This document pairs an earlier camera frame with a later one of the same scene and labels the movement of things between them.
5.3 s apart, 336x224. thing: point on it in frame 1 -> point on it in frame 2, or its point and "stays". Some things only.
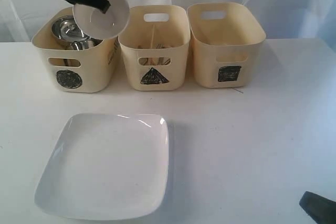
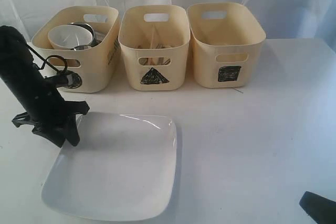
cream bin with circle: [90, 70] stays
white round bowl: [96, 24] -> [69, 36]
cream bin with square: [226, 40] stays
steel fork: [161, 46] stays
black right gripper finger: [322, 210] stays
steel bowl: [64, 28] -> [95, 41]
